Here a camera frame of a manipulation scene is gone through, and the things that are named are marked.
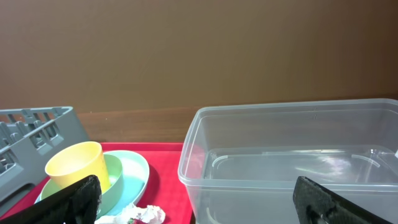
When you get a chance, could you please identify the white napkin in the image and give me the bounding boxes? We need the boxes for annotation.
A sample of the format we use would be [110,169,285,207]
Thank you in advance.
[95,203,166,224]

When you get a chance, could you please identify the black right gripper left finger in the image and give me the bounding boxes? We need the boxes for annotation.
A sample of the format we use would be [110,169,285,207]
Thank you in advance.
[1,175,101,224]

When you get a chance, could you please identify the grey dishwasher rack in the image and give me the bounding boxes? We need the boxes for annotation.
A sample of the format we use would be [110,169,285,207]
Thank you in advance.
[1,106,89,215]

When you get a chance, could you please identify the clear plastic bin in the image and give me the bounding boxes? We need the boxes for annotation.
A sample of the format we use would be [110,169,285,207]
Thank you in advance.
[178,99,397,223]

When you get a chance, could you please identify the green bowl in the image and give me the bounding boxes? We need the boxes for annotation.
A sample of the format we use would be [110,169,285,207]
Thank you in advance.
[35,154,124,219]

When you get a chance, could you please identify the light blue plate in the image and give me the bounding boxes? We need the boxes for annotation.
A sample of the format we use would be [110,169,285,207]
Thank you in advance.
[34,150,150,218]

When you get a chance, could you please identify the red plastic tray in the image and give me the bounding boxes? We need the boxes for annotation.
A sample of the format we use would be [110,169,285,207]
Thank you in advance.
[1,143,192,223]

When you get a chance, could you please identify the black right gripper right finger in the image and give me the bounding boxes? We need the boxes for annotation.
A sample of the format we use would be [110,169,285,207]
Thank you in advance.
[293,176,392,224]

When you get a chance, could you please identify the yellow plastic cup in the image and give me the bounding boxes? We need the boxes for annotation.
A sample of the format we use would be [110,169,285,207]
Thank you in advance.
[45,141,111,192]

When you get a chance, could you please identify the red candy wrapper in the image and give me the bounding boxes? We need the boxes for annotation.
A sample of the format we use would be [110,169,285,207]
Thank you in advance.
[127,218,143,224]

